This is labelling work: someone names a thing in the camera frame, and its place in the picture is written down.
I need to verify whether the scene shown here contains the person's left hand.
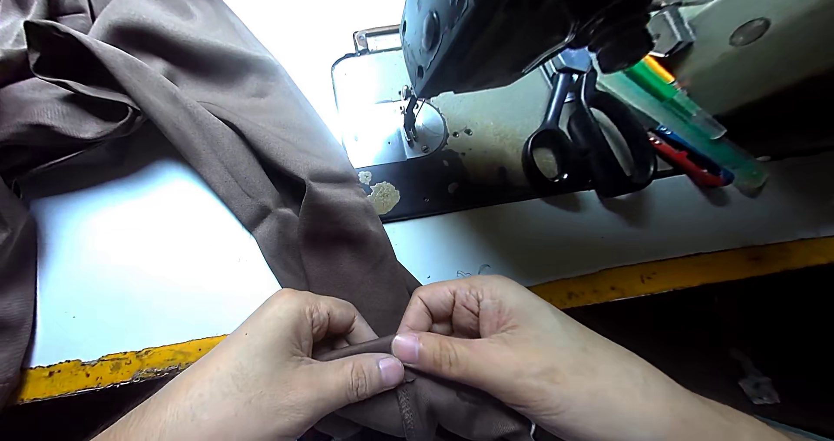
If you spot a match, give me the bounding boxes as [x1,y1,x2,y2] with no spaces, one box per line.
[159,288,406,441]

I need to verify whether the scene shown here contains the person's right hand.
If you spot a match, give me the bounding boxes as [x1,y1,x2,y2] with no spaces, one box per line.
[391,275,616,425]

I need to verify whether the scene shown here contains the brown fabric garment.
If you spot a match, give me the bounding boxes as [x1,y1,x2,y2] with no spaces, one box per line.
[0,0,536,441]

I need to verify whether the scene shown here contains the person's right forearm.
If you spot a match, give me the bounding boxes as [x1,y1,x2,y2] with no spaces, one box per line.
[554,343,804,441]

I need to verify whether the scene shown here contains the person's left forearm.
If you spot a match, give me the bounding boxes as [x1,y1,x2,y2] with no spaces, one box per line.
[93,366,216,441]

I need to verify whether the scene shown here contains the white table with yellow edge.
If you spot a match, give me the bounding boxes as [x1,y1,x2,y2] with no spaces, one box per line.
[18,154,834,405]

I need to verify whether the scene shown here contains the sewing machine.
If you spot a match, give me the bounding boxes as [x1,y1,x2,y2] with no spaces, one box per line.
[331,0,834,224]

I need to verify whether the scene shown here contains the red pen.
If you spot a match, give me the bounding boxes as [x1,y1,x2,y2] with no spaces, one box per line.
[647,132,725,188]

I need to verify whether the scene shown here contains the blue pen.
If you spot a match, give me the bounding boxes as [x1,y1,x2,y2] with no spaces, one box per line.
[654,125,736,188]

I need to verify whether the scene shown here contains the green marker with clear cap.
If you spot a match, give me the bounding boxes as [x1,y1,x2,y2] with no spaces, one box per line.
[622,59,728,141]

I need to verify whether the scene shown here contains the orange pen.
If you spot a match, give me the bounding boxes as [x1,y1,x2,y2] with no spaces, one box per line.
[642,54,682,91]

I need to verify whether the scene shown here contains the translucent green pen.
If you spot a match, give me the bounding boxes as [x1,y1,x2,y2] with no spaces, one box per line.
[597,60,770,192]

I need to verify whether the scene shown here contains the black-handled scissors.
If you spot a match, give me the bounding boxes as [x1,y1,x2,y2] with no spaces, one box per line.
[523,47,658,199]

